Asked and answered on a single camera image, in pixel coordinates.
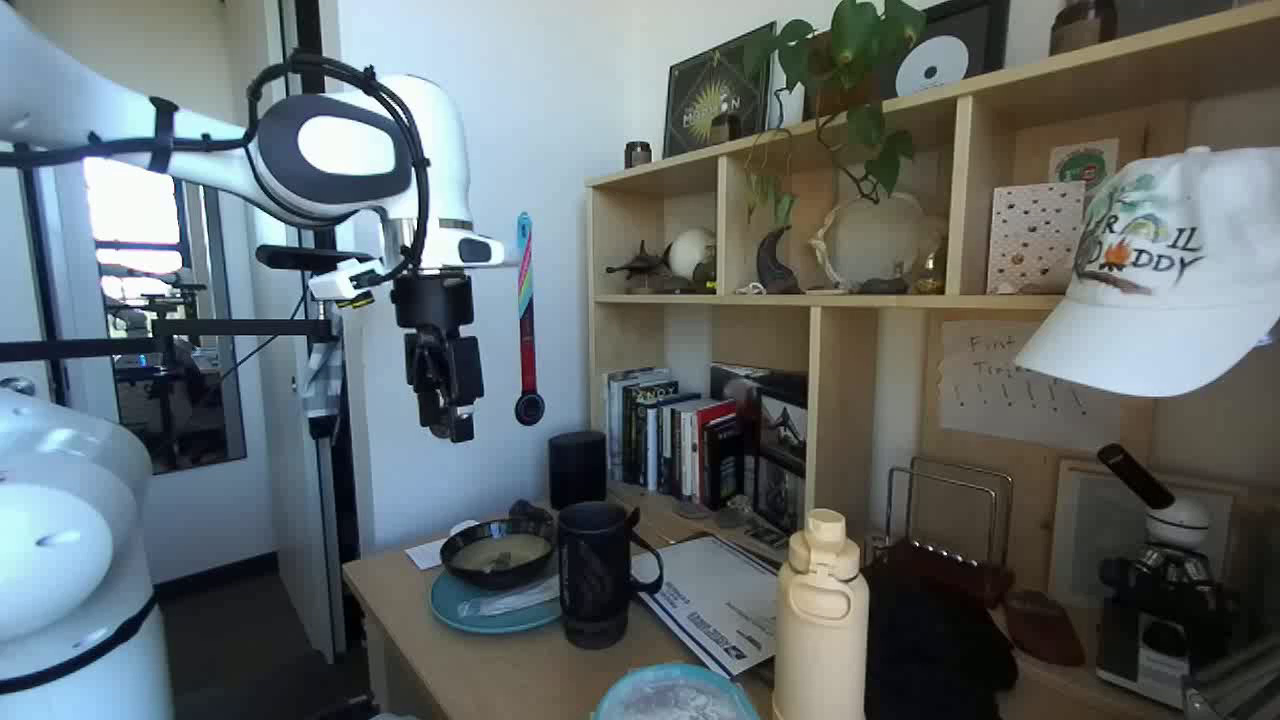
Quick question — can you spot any framed silver disc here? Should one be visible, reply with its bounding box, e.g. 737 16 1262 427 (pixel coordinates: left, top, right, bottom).
893 0 1013 100

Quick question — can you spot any white dotted card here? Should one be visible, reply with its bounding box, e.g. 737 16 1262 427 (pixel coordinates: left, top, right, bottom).
984 182 1091 299

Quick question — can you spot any light blue lidded bowl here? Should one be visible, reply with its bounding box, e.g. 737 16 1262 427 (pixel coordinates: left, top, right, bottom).
590 661 762 720

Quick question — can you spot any teal plate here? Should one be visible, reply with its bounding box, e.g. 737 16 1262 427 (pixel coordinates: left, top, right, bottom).
429 568 566 642

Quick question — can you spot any black cylinder speaker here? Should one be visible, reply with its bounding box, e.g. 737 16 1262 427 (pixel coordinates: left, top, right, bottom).
543 427 610 512

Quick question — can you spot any black bowl with food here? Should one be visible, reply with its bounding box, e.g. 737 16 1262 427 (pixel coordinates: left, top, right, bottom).
437 512 562 591

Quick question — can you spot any framed drawing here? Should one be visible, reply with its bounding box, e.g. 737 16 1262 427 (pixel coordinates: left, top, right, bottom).
1042 456 1256 622

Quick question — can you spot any green potted vine plant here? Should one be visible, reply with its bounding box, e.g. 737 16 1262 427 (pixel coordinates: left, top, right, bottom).
745 0 938 296

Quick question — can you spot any black photo frame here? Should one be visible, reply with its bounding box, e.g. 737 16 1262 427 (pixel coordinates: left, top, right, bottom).
738 373 812 535

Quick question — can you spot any wooden shelf unit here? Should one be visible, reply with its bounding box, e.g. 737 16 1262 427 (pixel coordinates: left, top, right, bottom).
578 0 1280 720

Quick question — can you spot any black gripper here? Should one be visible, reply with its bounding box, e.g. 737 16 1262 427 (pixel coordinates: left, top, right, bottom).
400 325 489 449

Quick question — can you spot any black mug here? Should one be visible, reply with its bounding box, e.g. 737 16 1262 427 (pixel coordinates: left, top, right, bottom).
553 498 669 651

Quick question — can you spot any white baseball cap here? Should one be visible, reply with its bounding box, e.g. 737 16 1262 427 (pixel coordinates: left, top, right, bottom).
1013 143 1280 405

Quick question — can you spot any black and white microscope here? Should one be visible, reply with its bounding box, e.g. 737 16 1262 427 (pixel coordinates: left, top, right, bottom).
1091 440 1253 711

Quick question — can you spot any red spine book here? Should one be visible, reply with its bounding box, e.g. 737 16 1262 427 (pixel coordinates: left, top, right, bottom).
693 395 748 512

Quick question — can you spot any metal wire rack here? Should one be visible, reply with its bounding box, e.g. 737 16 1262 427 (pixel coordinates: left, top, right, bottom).
875 453 1016 568

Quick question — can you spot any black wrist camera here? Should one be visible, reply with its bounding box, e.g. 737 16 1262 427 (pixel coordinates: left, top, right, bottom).
389 267 478 336

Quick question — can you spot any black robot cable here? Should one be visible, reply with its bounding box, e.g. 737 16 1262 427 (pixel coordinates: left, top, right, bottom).
240 52 439 288

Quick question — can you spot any cream water bottle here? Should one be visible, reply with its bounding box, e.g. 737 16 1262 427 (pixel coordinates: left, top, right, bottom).
767 505 872 720

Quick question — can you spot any colourful hanging thermometer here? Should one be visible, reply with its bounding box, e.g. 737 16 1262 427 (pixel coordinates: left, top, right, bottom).
513 207 547 433

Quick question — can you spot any green framed picture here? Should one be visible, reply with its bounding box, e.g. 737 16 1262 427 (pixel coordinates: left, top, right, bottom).
658 22 781 159

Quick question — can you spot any black camera tripod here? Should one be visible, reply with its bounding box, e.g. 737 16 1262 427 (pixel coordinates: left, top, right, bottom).
292 317 352 661

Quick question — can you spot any small brown bowl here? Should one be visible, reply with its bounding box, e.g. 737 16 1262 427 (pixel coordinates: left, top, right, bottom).
998 587 1091 674

